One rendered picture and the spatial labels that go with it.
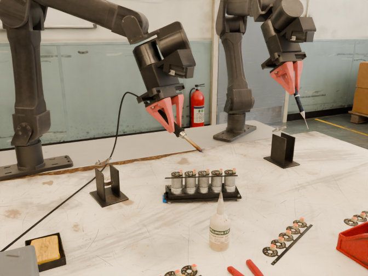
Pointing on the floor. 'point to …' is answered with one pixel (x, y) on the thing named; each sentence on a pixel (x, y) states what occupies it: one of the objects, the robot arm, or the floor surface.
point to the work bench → (197, 212)
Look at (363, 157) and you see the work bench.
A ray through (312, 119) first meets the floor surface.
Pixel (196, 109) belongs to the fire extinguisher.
